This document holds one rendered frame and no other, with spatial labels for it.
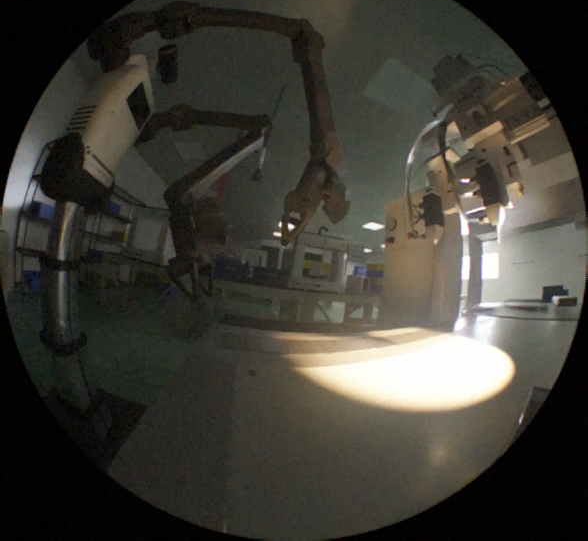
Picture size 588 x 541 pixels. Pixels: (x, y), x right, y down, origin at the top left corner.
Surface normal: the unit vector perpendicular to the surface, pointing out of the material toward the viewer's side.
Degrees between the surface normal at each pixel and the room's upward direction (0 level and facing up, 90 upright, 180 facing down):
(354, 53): 180
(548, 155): 90
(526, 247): 90
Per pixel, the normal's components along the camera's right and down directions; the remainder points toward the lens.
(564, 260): -0.97, -0.16
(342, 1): -0.14, 0.98
